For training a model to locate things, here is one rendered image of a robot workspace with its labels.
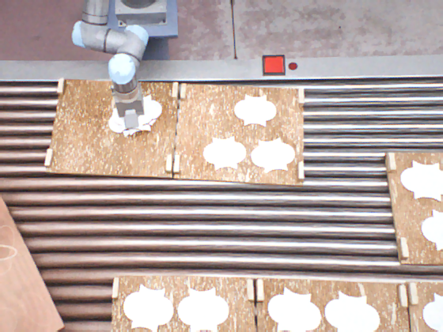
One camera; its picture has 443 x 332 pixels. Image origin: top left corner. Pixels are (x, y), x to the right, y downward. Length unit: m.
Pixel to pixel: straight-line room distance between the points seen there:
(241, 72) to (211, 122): 0.23
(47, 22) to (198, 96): 1.58
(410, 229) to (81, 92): 1.13
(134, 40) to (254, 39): 1.58
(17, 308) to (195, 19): 2.05
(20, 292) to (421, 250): 1.15
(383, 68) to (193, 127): 0.67
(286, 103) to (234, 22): 1.37
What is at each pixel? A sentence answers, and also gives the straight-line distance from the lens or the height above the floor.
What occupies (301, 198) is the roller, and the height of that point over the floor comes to 0.92.
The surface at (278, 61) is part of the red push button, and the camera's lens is 2.36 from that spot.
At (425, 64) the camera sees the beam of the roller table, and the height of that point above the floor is 0.92.
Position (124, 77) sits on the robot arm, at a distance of 1.94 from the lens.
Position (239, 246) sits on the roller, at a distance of 2.09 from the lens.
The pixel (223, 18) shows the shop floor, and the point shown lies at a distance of 3.59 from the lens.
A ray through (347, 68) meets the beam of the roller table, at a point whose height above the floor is 0.92.
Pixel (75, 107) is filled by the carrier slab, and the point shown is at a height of 0.94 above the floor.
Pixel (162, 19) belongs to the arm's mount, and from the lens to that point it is 2.51.
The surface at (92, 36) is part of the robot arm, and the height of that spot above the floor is 1.26.
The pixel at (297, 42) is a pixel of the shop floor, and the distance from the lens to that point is 3.52.
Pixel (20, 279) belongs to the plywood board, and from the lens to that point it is 2.01.
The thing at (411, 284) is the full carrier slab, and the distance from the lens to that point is 2.09.
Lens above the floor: 2.92
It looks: 64 degrees down
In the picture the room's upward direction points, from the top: 7 degrees counter-clockwise
